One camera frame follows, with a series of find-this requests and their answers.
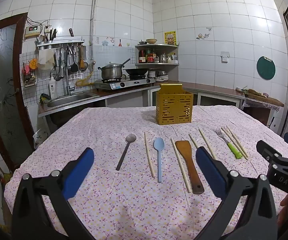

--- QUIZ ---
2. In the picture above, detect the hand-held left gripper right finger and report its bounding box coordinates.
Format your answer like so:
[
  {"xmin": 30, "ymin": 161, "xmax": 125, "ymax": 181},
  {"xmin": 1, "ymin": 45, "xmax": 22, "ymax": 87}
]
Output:
[{"xmin": 196, "ymin": 146, "xmax": 278, "ymax": 240}]

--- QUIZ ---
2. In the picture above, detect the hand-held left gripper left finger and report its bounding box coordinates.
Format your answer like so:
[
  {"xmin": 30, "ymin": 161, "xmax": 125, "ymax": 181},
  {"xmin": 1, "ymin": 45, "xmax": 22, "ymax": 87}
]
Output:
[{"xmin": 11, "ymin": 148, "xmax": 96, "ymax": 240}]

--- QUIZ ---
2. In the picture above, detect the green handled metal fork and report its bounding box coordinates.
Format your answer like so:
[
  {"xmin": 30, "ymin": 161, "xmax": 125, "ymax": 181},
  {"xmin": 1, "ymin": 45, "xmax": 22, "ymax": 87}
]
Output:
[{"xmin": 215, "ymin": 127, "xmax": 243, "ymax": 159}]

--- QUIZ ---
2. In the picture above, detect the light blue plastic spoon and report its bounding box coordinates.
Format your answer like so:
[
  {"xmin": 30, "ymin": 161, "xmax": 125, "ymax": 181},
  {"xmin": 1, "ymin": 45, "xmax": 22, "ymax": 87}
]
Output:
[{"xmin": 153, "ymin": 137, "xmax": 165, "ymax": 183}]

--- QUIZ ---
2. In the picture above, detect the grey metal spoon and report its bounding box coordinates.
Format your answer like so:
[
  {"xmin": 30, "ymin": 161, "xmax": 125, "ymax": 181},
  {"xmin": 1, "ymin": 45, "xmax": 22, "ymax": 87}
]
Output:
[{"xmin": 116, "ymin": 134, "xmax": 137, "ymax": 171}]

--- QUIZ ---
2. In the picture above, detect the yellow slotted utensil holder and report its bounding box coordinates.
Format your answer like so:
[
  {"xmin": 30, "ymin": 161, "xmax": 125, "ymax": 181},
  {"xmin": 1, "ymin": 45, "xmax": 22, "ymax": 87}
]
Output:
[{"xmin": 155, "ymin": 83, "xmax": 194, "ymax": 125}]

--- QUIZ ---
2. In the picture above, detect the person's right hand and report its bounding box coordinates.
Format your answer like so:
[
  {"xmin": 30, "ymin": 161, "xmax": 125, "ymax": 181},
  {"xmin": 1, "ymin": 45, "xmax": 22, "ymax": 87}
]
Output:
[{"xmin": 279, "ymin": 194, "xmax": 288, "ymax": 220}]

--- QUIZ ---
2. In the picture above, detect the pink floral tablecloth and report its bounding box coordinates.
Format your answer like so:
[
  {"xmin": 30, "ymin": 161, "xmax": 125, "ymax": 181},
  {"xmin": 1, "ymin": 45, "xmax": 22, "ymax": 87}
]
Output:
[{"xmin": 4, "ymin": 104, "xmax": 288, "ymax": 240}]

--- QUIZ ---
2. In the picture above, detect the plastic bag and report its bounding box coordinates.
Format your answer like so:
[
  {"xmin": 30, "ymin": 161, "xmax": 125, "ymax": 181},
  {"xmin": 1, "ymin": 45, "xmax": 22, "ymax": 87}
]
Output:
[{"xmin": 33, "ymin": 129, "xmax": 47, "ymax": 149}]

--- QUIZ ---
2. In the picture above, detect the wooden cutting board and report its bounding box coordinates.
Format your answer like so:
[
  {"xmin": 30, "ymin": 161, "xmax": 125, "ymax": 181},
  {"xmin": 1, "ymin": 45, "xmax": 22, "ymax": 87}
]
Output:
[{"xmin": 244, "ymin": 89, "xmax": 285, "ymax": 107}]

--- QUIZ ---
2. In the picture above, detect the stainless steel sink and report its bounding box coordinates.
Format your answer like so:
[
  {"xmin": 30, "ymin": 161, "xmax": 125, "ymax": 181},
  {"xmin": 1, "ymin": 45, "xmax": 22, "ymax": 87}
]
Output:
[{"xmin": 40, "ymin": 92, "xmax": 101, "ymax": 111}]

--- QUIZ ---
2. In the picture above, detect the round green cutting board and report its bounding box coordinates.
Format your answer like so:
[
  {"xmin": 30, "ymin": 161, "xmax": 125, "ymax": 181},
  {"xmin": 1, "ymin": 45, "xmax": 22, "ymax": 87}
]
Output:
[{"xmin": 256, "ymin": 56, "xmax": 276, "ymax": 81}]

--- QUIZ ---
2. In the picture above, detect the chrome kitchen faucet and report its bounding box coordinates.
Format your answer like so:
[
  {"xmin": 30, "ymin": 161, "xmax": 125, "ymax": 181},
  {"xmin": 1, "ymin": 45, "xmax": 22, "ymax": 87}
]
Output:
[{"xmin": 60, "ymin": 60, "xmax": 75, "ymax": 96}]

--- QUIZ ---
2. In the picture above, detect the white soap bottle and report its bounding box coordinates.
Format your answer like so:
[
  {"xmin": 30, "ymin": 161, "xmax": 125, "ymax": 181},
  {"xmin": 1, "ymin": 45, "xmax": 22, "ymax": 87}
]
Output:
[{"xmin": 48, "ymin": 73, "xmax": 57, "ymax": 99}]

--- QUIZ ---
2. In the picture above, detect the kitchen counter with cabinets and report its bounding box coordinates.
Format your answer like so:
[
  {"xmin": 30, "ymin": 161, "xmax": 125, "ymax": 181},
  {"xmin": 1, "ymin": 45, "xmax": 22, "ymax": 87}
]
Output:
[{"xmin": 38, "ymin": 80, "xmax": 245, "ymax": 117}]

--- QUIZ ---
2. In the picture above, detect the steel gas stove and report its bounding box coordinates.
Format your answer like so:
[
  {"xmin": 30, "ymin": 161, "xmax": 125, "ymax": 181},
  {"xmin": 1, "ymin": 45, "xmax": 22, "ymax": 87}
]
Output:
[{"xmin": 94, "ymin": 77, "xmax": 156, "ymax": 91}]

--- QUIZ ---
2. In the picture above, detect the steel cooking pot with lid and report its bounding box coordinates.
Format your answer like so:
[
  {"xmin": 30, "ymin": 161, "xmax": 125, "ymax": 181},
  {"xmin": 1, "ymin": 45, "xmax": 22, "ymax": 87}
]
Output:
[{"xmin": 98, "ymin": 62, "xmax": 126, "ymax": 80}]

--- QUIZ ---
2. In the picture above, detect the hanging black slotted turner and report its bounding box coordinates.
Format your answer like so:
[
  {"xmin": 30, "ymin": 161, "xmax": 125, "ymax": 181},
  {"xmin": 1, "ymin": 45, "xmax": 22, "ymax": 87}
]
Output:
[{"xmin": 70, "ymin": 44, "xmax": 79, "ymax": 72}]

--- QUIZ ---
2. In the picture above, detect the hanging wooden spatula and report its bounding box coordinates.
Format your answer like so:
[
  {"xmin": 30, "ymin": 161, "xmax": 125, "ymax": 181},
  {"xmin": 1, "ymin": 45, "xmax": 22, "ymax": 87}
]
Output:
[{"xmin": 79, "ymin": 45, "xmax": 88, "ymax": 71}]

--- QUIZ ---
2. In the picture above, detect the stack of white plates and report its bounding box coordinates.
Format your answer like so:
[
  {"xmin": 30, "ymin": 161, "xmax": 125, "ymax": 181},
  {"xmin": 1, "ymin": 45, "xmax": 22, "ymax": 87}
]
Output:
[{"xmin": 147, "ymin": 70, "xmax": 169, "ymax": 81}]

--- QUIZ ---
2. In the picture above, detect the hanging cream cloth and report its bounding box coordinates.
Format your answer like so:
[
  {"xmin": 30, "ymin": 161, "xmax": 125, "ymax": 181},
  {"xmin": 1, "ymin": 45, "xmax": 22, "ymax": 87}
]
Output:
[{"xmin": 38, "ymin": 50, "xmax": 56, "ymax": 70}]

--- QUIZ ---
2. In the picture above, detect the black wok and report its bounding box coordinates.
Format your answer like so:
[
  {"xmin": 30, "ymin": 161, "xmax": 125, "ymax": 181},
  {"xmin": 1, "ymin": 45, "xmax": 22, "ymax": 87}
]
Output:
[{"xmin": 123, "ymin": 67, "xmax": 161, "ymax": 77}]

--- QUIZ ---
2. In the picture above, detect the brown frosted glass door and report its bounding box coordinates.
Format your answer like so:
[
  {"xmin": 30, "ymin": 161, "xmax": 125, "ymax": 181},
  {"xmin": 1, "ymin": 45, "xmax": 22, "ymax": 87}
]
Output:
[{"xmin": 0, "ymin": 12, "xmax": 36, "ymax": 170}]

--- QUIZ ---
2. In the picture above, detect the metal caddy with chopsticks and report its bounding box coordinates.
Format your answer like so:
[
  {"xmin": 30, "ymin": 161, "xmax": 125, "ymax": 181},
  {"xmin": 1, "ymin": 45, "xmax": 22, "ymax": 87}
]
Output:
[{"xmin": 44, "ymin": 29, "xmax": 58, "ymax": 43}]

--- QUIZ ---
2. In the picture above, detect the metal corner shelf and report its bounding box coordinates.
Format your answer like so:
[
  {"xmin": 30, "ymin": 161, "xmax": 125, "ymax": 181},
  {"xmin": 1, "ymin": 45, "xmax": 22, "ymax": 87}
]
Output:
[{"xmin": 135, "ymin": 43, "xmax": 180, "ymax": 67}]

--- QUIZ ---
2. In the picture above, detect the white digital controller box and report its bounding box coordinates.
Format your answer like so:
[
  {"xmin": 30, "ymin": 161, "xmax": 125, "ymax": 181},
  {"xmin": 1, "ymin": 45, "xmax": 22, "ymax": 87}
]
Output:
[{"xmin": 25, "ymin": 25, "xmax": 42, "ymax": 39}]

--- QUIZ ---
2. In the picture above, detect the yellow gas hose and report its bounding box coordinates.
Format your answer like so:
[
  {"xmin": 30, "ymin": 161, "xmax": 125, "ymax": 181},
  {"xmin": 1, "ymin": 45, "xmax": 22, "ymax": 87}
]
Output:
[{"xmin": 75, "ymin": 71, "xmax": 94, "ymax": 87}]

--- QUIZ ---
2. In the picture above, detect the metal wall utensil rack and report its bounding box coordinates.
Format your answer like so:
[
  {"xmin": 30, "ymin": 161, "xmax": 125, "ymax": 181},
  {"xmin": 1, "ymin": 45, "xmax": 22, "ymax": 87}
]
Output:
[{"xmin": 37, "ymin": 37, "xmax": 85, "ymax": 51}]

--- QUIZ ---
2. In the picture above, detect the cartoon wall sticker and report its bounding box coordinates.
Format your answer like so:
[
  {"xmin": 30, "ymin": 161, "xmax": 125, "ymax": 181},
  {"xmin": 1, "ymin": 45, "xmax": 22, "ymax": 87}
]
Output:
[{"xmin": 196, "ymin": 27, "xmax": 212, "ymax": 40}]

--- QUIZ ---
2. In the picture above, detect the yellow wall poster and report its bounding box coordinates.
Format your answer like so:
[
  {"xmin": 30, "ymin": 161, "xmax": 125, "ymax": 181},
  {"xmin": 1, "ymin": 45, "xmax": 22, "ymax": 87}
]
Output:
[{"xmin": 164, "ymin": 31, "xmax": 177, "ymax": 45}]

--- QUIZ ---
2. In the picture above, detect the grey vertical wall pipe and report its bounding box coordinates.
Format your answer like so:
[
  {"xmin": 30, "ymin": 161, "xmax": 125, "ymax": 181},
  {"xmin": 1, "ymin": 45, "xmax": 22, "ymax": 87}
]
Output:
[{"xmin": 89, "ymin": 0, "xmax": 100, "ymax": 63}]

